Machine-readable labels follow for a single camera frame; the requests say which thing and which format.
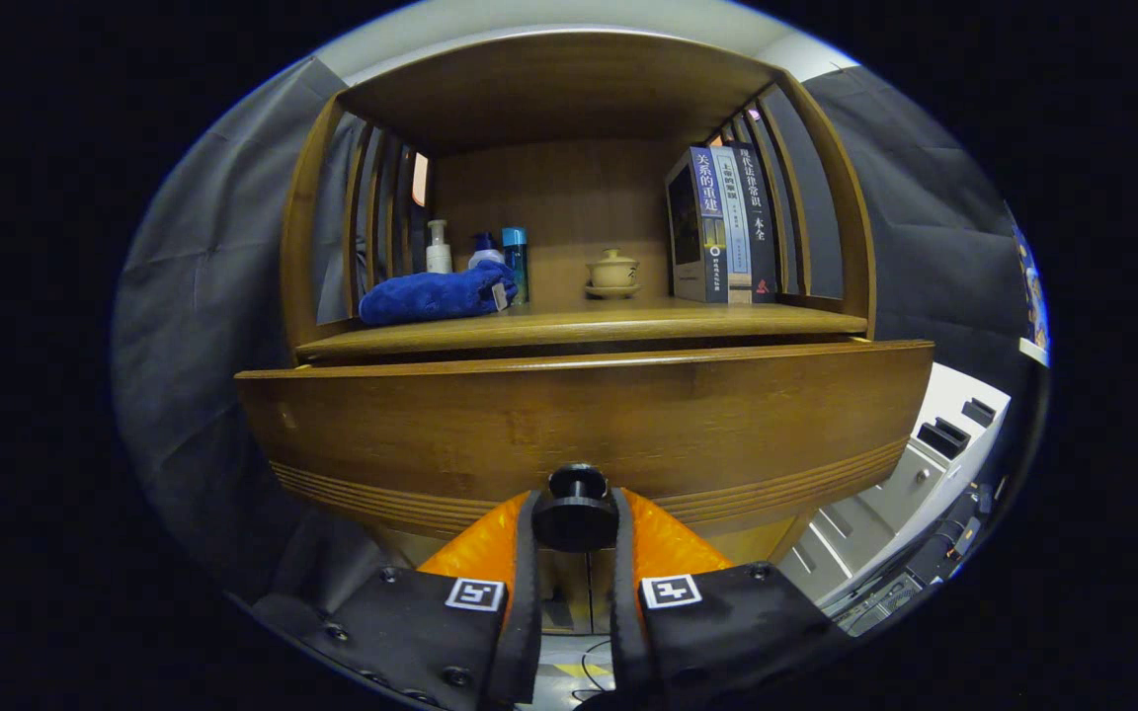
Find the blue dotted gift bag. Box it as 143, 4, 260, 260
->
1014, 225, 1051, 352

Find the teal bottle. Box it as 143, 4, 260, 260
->
501, 227, 530, 304

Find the blue spine book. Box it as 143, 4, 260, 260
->
665, 146, 731, 304

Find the black spine book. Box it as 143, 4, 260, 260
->
727, 141, 779, 303

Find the pale grey spine book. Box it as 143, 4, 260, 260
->
709, 145, 754, 304

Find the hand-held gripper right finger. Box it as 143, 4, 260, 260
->
610, 487, 861, 711

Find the blue folded towel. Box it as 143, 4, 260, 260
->
359, 260, 519, 328

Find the wooden drawer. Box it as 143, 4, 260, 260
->
235, 340, 935, 542

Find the wooden countertop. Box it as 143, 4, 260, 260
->
294, 299, 871, 361

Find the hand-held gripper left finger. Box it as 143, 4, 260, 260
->
253, 489, 542, 711

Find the black drawer knob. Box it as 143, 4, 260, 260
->
530, 464, 620, 554

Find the wooden cabinet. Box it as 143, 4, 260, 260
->
278, 30, 876, 633

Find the white drawer cabinet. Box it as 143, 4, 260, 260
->
778, 362, 1013, 605

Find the beige lidded teacup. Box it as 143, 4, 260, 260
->
584, 248, 642, 299

